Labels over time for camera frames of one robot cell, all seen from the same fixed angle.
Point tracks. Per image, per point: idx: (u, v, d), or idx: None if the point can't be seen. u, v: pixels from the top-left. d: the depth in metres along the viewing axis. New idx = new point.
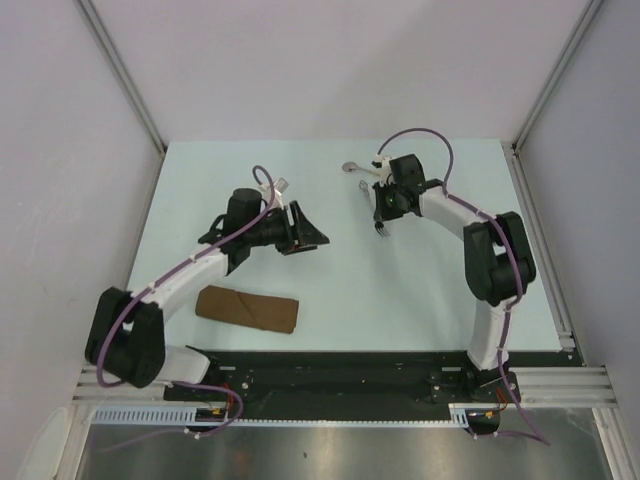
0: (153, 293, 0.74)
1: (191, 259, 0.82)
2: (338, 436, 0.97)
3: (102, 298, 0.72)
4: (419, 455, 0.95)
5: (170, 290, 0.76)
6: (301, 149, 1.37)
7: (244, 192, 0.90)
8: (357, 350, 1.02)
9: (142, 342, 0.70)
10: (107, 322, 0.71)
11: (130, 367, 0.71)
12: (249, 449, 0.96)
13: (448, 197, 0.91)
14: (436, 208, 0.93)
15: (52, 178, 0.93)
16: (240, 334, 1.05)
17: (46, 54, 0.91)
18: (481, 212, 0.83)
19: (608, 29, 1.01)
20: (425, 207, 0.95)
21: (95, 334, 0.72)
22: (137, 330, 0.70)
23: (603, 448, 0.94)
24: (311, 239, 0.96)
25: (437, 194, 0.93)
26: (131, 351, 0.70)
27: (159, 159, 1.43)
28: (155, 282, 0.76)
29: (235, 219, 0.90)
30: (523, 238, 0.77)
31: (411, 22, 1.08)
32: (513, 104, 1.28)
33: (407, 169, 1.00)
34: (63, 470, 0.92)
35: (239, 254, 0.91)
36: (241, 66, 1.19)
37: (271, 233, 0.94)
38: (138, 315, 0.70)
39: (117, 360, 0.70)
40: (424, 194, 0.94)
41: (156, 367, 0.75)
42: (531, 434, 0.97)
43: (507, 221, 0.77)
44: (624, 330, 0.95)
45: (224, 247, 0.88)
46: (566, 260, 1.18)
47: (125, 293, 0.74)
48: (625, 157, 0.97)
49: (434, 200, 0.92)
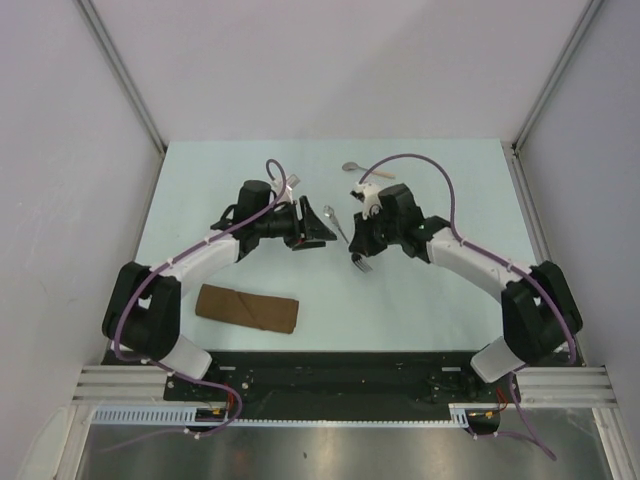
0: (171, 268, 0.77)
1: (205, 242, 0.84)
2: (338, 436, 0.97)
3: (123, 271, 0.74)
4: (419, 455, 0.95)
5: (187, 268, 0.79)
6: (301, 149, 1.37)
7: (255, 183, 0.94)
8: (357, 350, 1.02)
9: (160, 312, 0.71)
10: (127, 294, 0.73)
11: (146, 340, 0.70)
12: (249, 449, 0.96)
13: (463, 245, 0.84)
14: (451, 258, 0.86)
15: (52, 177, 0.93)
16: (240, 334, 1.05)
17: (45, 54, 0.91)
18: (512, 265, 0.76)
19: (608, 30, 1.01)
20: (436, 256, 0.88)
21: (113, 307, 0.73)
22: (156, 300, 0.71)
23: (602, 448, 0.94)
24: (318, 235, 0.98)
25: (447, 243, 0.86)
26: (149, 322, 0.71)
27: (159, 159, 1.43)
28: (173, 259, 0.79)
29: (245, 209, 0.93)
30: (564, 289, 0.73)
31: (411, 22, 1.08)
32: (512, 104, 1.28)
33: (404, 206, 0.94)
34: (63, 470, 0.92)
35: (248, 243, 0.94)
36: (240, 66, 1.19)
37: (278, 225, 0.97)
38: (157, 286, 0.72)
39: (134, 331, 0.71)
40: (434, 243, 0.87)
41: (172, 343, 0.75)
42: (531, 437, 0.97)
43: (546, 276, 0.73)
44: (624, 330, 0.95)
45: (235, 235, 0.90)
46: (566, 260, 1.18)
47: (145, 267, 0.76)
48: (625, 156, 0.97)
49: (450, 250, 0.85)
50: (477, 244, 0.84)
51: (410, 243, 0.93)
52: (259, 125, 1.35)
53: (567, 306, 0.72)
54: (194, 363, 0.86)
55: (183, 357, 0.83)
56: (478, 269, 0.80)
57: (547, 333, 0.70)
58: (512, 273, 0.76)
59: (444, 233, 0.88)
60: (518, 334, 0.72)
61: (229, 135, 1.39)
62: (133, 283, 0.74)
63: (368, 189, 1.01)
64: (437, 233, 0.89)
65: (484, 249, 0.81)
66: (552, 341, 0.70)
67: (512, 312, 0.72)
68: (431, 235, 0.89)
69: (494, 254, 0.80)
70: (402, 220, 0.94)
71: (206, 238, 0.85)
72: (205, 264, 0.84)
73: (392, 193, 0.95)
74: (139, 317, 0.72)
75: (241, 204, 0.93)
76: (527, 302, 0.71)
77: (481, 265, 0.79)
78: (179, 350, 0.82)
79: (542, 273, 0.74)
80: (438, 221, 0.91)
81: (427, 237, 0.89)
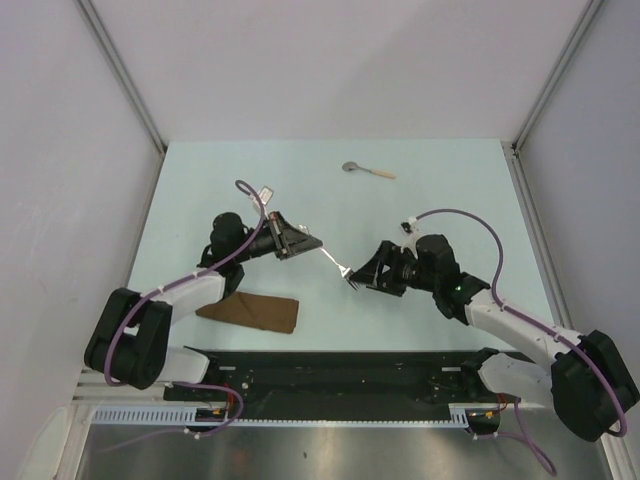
0: (162, 294, 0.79)
1: (195, 275, 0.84)
2: (338, 436, 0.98)
3: (112, 297, 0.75)
4: (419, 455, 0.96)
5: (177, 297, 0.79)
6: (301, 149, 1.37)
7: (224, 221, 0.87)
8: (363, 350, 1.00)
9: (149, 339, 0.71)
10: (116, 320, 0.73)
11: (133, 368, 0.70)
12: (249, 449, 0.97)
13: (504, 308, 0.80)
14: (490, 322, 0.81)
15: (52, 177, 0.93)
16: (240, 334, 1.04)
17: (46, 55, 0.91)
18: (560, 337, 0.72)
19: (608, 30, 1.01)
20: (476, 320, 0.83)
21: (100, 335, 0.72)
22: (145, 327, 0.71)
23: (602, 448, 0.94)
24: (300, 248, 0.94)
25: (486, 306, 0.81)
26: (136, 350, 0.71)
27: (159, 159, 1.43)
28: (165, 286, 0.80)
29: (220, 249, 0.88)
30: (617, 360, 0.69)
31: (411, 22, 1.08)
32: (513, 104, 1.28)
33: (443, 265, 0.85)
34: (63, 470, 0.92)
35: (233, 281, 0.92)
36: (241, 66, 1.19)
37: (260, 246, 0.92)
38: (148, 311, 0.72)
39: (121, 359, 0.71)
40: (474, 306, 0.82)
41: (156, 369, 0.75)
42: (522, 438, 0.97)
43: (598, 348, 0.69)
44: (623, 331, 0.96)
45: (219, 272, 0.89)
46: (567, 260, 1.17)
47: (134, 294, 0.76)
48: (626, 156, 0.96)
49: (490, 314, 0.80)
50: (516, 307, 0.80)
51: (448, 304, 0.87)
52: (259, 125, 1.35)
53: (621, 379, 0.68)
54: (191, 369, 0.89)
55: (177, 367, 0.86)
56: (521, 336, 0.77)
57: (603, 412, 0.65)
58: (560, 343, 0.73)
59: (483, 295, 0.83)
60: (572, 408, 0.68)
61: (229, 135, 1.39)
62: (123, 309, 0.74)
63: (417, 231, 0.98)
64: (477, 296, 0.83)
65: (525, 315, 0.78)
66: (610, 418, 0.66)
67: (564, 386, 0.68)
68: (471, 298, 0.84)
69: (540, 322, 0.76)
70: (442, 278, 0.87)
71: (196, 271, 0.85)
72: (195, 296, 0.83)
73: (433, 251, 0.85)
74: (128, 344, 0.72)
75: (214, 246, 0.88)
76: (580, 377, 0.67)
77: (524, 332, 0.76)
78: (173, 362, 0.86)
79: (591, 343, 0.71)
80: (479, 282, 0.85)
81: (466, 300, 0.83)
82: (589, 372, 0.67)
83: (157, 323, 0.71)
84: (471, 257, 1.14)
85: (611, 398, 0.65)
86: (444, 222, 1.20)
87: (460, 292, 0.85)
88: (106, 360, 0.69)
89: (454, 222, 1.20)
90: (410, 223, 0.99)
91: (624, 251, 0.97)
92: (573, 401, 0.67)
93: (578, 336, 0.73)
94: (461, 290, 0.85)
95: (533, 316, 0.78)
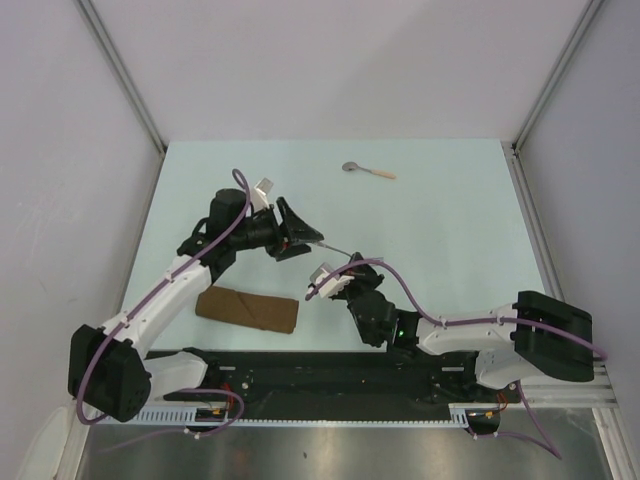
0: (127, 328, 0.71)
1: (168, 278, 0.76)
2: (338, 436, 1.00)
3: (73, 337, 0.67)
4: (419, 456, 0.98)
5: (145, 323, 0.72)
6: (300, 149, 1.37)
7: (230, 194, 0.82)
8: (361, 353, 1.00)
9: (121, 375, 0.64)
10: (85, 354, 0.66)
11: (113, 403, 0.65)
12: (249, 449, 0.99)
13: (447, 326, 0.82)
14: (445, 344, 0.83)
15: (53, 178, 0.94)
16: (240, 334, 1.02)
17: (47, 56, 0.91)
18: (502, 318, 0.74)
19: (608, 31, 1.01)
20: (435, 348, 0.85)
21: (75, 371, 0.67)
22: (113, 372, 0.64)
23: (603, 448, 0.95)
24: (304, 237, 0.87)
25: (433, 333, 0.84)
26: (112, 389, 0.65)
27: (159, 159, 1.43)
28: (128, 315, 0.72)
29: (219, 224, 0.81)
30: (553, 302, 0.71)
31: (411, 23, 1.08)
32: (513, 104, 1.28)
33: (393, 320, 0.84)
34: (63, 470, 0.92)
35: (221, 262, 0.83)
36: (242, 66, 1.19)
37: (258, 235, 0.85)
38: (112, 353, 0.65)
39: (99, 394, 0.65)
40: (423, 343, 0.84)
41: (141, 398, 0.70)
42: (546, 445, 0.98)
43: (531, 305, 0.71)
44: (621, 332, 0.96)
45: (206, 256, 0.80)
46: (566, 260, 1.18)
47: (99, 331, 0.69)
48: (627, 156, 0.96)
49: (438, 339, 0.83)
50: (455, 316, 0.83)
51: (404, 351, 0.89)
52: (257, 125, 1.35)
53: (566, 311, 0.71)
54: (186, 378, 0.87)
55: (173, 378, 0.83)
56: (477, 340, 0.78)
57: (577, 353, 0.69)
58: (506, 323, 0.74)
59: (423, 328, 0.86)
60: (552, 370, 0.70)
61: (228, 135, 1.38)
62: (90, 343, 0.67)
63: (324, 287, 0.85)
64: (419, 331, 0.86)
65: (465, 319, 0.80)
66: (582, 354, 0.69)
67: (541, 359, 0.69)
68: (415, 337, 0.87)
69: (480, 316, 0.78)
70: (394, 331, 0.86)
71: (168, 272, 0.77)
72: (172, 304, 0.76)
73: (381, 316, 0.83)
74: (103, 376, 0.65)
75: (212, 218, 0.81)
76: (540, 343, 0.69)
77: (474, 335, 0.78)
78: (168, 375, 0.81)
79: (522, 306, 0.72)
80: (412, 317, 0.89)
81: (414, 339, 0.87)
82: (542, 332, 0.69)
83: (126, 361, 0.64)
84: (467, 258, 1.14)
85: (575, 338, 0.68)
86: (437, 215, 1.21)
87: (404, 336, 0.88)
88: (79, 401, 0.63)
89: (447, 214, 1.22)
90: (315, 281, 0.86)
91: (624, 250, 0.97)
92: (552, 365, 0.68)
93: (513, 306, 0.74)
94: (403, 334, 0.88)
95: (469, 315, 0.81)
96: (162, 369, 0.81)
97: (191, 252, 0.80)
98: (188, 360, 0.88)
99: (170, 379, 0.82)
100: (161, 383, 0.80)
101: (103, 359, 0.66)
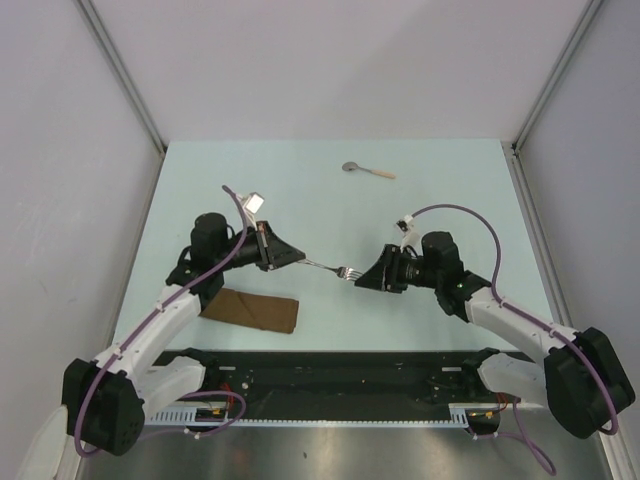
0: (120, 360, 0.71)
1: (158, 309, 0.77)
2: (338, 436, 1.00)
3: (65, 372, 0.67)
4: (419, 456, 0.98)
5: (139, 353, 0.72)
6: (301, 149, 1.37)
7: (208, 218, 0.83)
8: (364, 350, 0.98)
9: (115, 409, 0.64)
10: (78, 389, 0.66)
11: (108, 438, 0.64)
12: (249, 449, 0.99)
13: (503, 306, 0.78)
14: (490, 318, 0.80)
15: (54, 178, 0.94)
16: (240, 334, 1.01)
17: (47, 56, 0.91)
18: (556, 332, 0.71)
19: (607, 32, 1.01)
20: (474, 314, 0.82)
21: (69, 408, 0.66)
22: (107, 408, 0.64)
23: (602, 446, 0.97)
24: (283, 260, 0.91)
25: (485, 302, 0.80)
26: (106, 424, 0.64)
27: (159, 159, 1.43)
28: (121, 347, 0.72)
29: (202, 252, 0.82)
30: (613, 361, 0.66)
31: (411, 23, 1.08)
32: (512, 105, 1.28)
33: (448, 260, 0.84)
34: (63, 470, 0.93)
35: (211, 288, 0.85)
36: (242, 66, 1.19)
37: (244, 254, 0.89)
38: (106, 387, 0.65)
39: (93, 430, 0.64)
40: (472, 302, 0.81)
41: (135, 431, 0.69)
42: (517, 435, 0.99)
43: (592, 343, 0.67)
44: (621, 331, 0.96)
45: (195, 286, 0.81)
46: (566, 260, 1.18)
47: (92, 364, 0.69)
48: (626, 156, 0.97)
49: (487, 310, 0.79)
50: (517, 305, 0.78)
51: (448, 300, 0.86)
52: (259, 124, 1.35)
53: (616, 378, 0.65)
54: (183, 387, 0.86)
55: (169, 392, 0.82)
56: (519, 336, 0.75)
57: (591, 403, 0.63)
58: (555, 339, 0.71)
59: (483, 292, 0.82)
60: (563, 407, 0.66)
61: (228, 135, 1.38)
62: (83, 378, 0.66)
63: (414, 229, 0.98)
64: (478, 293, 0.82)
65: (527, 312, 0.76)
66: (600, 416, 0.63)
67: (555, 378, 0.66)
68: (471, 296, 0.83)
69: (538, 318, 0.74)
70: (445, 273, 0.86)
71: (159, 302, 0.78)
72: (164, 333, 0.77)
73: (437, 248, 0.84)
74: (97, 410, 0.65)
75: (195, 247, 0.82)
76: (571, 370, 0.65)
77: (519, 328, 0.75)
78: (165, 389, 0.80)
79: (585, 339, 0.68)
80: (480, 281, 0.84)
81: (466, 298, 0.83)
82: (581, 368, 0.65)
83: (121, 394, 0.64)
84: (468, 259, 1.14)
85: (603, 395, 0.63)
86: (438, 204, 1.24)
87: (461, 289, 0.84)
88: (75, 439, 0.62)
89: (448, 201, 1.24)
90: (406, 221, 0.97)
91: (624, 251, 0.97)
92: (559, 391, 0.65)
93: (574, 332, 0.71)
94: (462, 287, 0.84)
95: (533, 313, 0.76)
96: (157, 386, 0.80)
97: (180, 281, 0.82)
98: (185, 367, 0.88)
99: (166, 394, 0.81)
100: (157, 400, 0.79)
101: (96, 393, 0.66)
